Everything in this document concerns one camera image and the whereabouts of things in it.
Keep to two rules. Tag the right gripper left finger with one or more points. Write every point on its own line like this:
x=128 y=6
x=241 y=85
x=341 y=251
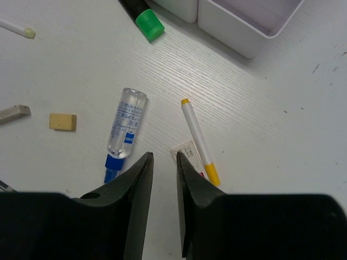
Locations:
x=106 y=223

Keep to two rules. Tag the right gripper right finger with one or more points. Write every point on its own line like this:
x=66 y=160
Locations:
x=217 y=225

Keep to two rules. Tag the clear blue glue bottle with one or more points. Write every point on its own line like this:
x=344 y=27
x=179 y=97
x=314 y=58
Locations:
x=126 y=123

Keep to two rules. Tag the yellow capped white marker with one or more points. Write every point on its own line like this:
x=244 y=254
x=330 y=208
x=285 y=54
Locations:
x=200 y=142

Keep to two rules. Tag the pale yellow white marker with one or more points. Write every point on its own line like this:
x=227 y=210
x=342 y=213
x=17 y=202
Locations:
x=26 y=32

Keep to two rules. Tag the white boxed eraser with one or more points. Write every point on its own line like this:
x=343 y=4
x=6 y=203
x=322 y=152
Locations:
x=190 y=151

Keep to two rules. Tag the tan eraser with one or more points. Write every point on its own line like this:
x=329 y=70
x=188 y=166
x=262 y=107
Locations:
x=63 y=122

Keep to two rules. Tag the grey eraser stick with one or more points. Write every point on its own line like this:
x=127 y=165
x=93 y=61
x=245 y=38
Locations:
x=13 y=113

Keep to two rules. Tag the right white compartment container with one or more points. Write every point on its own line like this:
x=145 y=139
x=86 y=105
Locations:
x=246 y=26

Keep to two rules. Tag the white compartment container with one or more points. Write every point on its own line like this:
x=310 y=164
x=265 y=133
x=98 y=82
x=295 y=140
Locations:
x=187 y=10
x=246 y=26

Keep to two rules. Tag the green black highlighter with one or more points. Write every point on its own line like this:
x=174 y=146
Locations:
x=144 y=17

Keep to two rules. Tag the left white compartment container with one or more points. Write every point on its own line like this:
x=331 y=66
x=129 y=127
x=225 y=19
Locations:
x=187 y=10

